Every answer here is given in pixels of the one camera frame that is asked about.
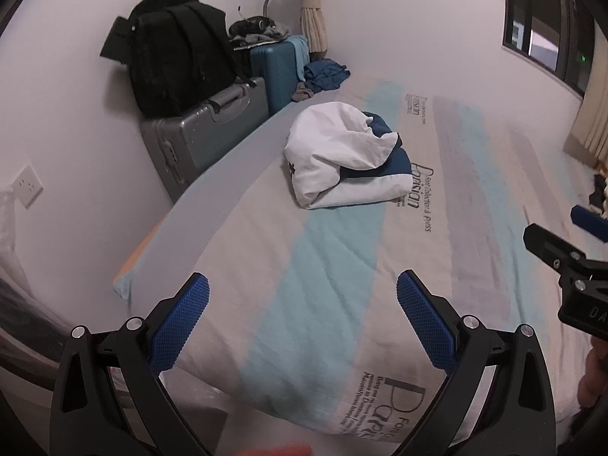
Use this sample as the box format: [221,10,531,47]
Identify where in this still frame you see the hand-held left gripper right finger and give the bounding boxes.
[396,269,557,456]

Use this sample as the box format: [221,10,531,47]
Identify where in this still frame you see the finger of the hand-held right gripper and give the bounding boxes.
[522,223,591,279]
[570,205,608,244]

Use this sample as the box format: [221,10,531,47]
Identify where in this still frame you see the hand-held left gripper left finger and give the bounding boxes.
[50,272,211,456]

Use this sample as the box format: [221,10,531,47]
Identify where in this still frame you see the blue white hooded jacket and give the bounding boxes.
[284,101,412,211]

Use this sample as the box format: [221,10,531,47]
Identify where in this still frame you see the dark blue clothes pile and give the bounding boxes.
[292,58,352,103]

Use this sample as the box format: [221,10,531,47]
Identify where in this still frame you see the grey clothes pile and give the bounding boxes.
[233,24,290,51]

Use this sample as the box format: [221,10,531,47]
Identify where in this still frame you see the person's right hand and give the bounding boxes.
[577,343,608,410]

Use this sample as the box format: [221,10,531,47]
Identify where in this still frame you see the black cream folded garment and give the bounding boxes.
[589,171,608,215]

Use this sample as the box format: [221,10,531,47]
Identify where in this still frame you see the bed with striped sheet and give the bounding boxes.
[111,76,608,442]

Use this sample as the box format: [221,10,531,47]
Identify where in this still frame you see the beige pleated curtain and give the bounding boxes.
[563,73,608,168]

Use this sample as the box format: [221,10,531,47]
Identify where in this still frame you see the dark cloth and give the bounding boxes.
[0,273,72,378]

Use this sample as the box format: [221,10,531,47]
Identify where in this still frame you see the silver hard suitcase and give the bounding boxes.
[139,76,271,205]

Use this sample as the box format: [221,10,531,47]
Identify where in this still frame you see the dark framed window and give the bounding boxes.
[502,0,597,100]

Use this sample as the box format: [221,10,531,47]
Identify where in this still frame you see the teal hard suitcase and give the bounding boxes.
[249,35,309,115]

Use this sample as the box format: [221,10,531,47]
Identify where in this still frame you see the black backpack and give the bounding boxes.
[100,0,238,117]

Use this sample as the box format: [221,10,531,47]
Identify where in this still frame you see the light blue cloth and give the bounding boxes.
[285,35,309,84]

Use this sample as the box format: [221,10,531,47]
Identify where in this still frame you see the black device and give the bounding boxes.
[229,16,276,36]

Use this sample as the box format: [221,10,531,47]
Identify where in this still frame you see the beige curtain with tieback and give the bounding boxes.
[294,0,329,55]

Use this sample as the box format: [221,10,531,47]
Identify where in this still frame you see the white wall socket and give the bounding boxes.
[10,162,44,211]

